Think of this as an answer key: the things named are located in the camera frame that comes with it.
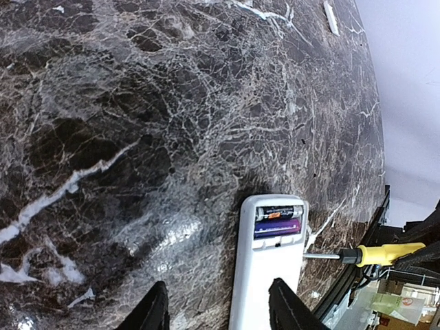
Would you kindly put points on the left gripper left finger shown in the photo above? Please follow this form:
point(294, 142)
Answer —
point(151, 313)

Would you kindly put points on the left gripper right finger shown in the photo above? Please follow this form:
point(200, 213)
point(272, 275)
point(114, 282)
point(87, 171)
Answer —
point(288, 312)

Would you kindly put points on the yellow handled screwdriver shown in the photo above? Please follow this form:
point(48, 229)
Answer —
point(384, 255)

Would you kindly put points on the white battery cover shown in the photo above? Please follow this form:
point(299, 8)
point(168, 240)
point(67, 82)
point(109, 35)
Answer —
point(331, 18)

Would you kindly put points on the black front rail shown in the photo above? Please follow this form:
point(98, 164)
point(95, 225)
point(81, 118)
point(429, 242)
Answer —
point(351, 272)

